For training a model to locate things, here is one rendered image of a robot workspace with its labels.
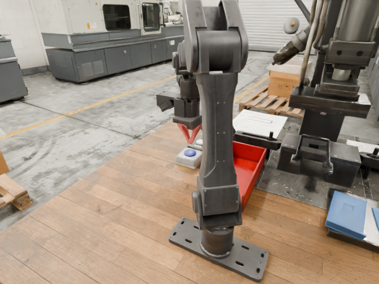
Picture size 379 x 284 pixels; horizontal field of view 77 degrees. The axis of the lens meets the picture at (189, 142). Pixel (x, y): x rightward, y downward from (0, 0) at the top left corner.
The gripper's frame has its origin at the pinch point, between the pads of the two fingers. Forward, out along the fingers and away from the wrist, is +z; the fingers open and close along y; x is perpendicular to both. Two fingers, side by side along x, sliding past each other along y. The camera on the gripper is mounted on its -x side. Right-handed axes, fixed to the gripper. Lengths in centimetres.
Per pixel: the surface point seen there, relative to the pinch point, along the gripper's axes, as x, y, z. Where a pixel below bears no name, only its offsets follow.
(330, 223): 40.5, 11.7, 3.8
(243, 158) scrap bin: 15.2, -9.5, 6.9
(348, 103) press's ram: 38.7, -9.4, -16.2
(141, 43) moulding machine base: -394, -458, 31
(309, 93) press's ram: 29.7, -11.9, -16.6
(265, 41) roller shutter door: -192, -937, 59
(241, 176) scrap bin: 17.5, 0.1, 7.1
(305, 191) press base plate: 35.0, -2.2, 7.6
